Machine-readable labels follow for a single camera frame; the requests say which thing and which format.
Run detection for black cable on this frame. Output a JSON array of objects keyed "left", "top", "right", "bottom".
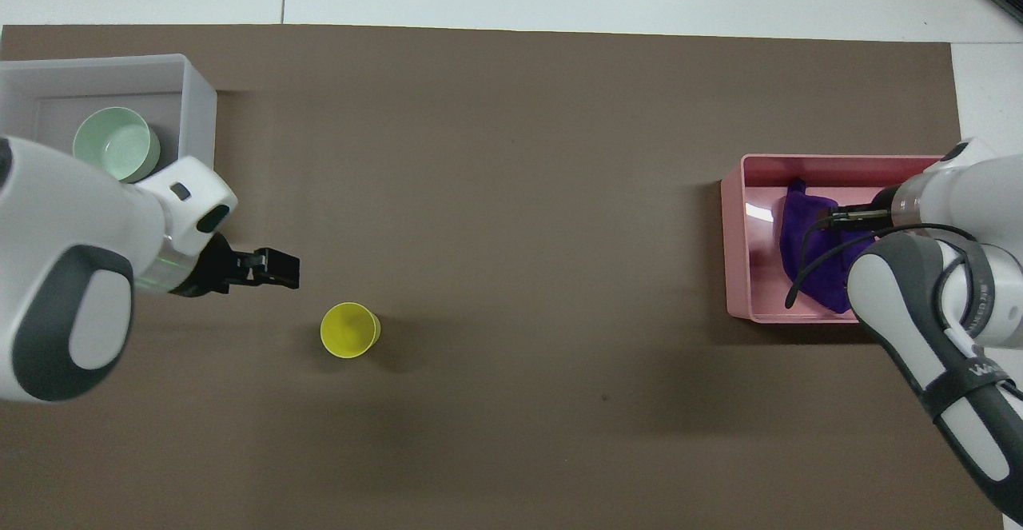
[{"left": 785, "top": 207, "right": 997, "bottom": 341}]

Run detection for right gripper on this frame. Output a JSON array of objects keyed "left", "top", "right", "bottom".
[{"left": 832, "top": 185, "right": 897, "bottom": 233}]

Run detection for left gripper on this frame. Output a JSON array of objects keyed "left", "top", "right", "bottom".
[{"left": 170, "top": 229, "right": 242, "bottom": 300}]

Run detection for purple cloth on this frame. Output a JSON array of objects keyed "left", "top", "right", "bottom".
[{"left": 778, "top": 177, "right": 878, "bottom": 314}]

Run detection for pink plastic box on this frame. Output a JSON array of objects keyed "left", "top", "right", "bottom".
[{"left": 720, "top": 153, "right": 949, "bottom": 325}]

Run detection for light green bowl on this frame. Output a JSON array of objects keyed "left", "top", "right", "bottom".
[{"left": 72, "top": 106, "right": 161, "bottom": 184}]

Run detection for yellow plastic cup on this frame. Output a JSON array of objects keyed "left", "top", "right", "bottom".
[{"left": 320, "top": 301, "right": 382, "bottom": 360}]

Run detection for white plastic storage box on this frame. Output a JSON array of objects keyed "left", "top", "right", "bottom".
[{"left": 0, "top": 53, "right": 219, "bottom": 189}]

